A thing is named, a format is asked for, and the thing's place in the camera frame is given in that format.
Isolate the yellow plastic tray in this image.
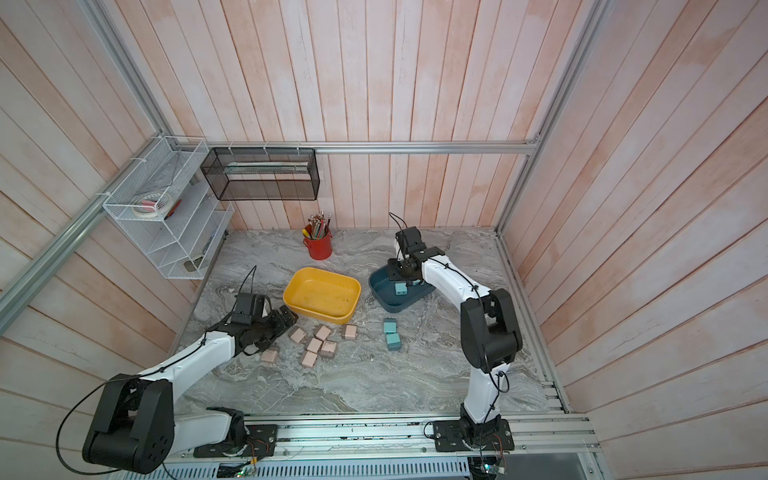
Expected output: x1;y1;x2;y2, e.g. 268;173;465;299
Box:
283;267;362;325

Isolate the tape roll on shelf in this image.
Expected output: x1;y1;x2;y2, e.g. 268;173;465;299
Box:
130;190;174;220

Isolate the white wire wall shelf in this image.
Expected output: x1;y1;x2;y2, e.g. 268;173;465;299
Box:
103;136;234;280

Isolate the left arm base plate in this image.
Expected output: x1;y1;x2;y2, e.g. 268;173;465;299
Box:
193;424;278;460

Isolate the pink plug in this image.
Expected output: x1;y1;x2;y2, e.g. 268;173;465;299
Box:
300;351;318;369
318;340;338;358
306;337;324;354
260;348;279;365
314;325;333;342
342;324;358;340
289;327;309;345

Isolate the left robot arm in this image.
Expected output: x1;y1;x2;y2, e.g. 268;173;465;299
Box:
82;292;298;474

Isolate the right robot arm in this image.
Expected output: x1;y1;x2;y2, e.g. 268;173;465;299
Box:
387;227;523;427

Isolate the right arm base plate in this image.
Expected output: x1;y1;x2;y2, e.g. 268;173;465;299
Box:
432;417;515;452

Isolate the teal plug top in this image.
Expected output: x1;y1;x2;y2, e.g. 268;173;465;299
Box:
383;318;397;334

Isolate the black mesh wall basket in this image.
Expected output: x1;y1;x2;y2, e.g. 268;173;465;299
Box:
201;147;320;201

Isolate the dark teal plastic tray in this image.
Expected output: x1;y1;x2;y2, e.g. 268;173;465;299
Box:
369;267;435;313

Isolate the red pencil cup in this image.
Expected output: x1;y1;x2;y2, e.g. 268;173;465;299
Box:
302;211;333;261

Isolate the pink plug bottom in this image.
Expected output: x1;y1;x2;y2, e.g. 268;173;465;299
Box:
300;351;318;369

